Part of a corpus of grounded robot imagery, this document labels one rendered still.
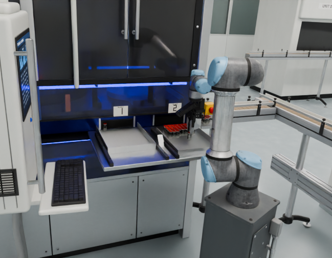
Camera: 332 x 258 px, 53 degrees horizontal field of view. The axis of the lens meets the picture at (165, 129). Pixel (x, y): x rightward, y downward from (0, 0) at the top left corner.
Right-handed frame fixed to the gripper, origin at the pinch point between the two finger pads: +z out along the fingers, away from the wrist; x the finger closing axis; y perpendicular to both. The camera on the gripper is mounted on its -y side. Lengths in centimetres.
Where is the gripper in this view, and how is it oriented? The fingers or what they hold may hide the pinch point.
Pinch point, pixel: (189, 131)
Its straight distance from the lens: 192.6
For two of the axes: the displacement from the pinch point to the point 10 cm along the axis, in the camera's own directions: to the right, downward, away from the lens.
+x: -3.6, -3.5, 8.6
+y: 9.3, -0.8, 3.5
